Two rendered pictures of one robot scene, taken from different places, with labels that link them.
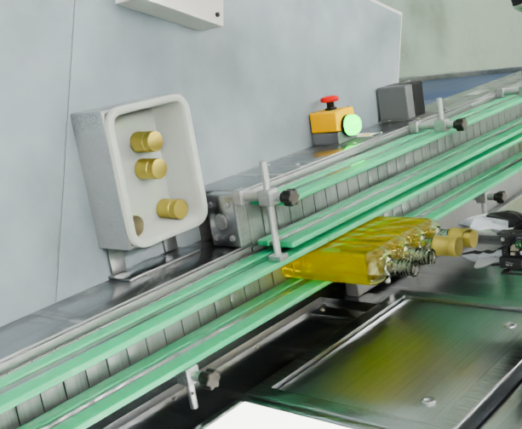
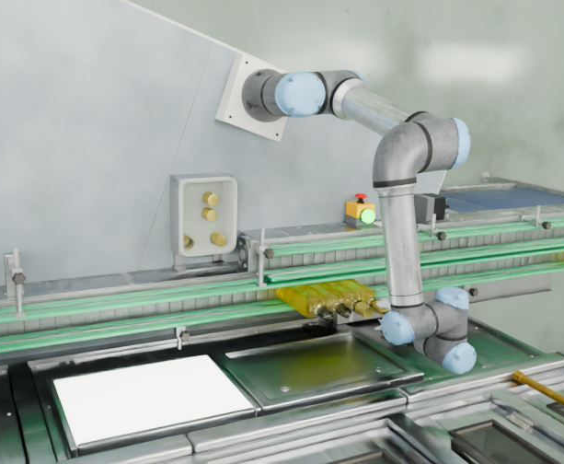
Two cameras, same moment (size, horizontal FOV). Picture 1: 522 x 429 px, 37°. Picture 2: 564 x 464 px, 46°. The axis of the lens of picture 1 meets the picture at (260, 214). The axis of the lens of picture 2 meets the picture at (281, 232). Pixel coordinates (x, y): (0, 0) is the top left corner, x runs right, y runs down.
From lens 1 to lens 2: 83 cm
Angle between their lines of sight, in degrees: 20
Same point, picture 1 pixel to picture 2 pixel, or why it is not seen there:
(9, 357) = (88, 291)
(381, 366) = (288, 364)
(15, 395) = (75, 308)
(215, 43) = (282, 148)
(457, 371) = (318, 381)
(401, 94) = (425, 203)
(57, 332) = (118, 286)
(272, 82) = (321, 178)
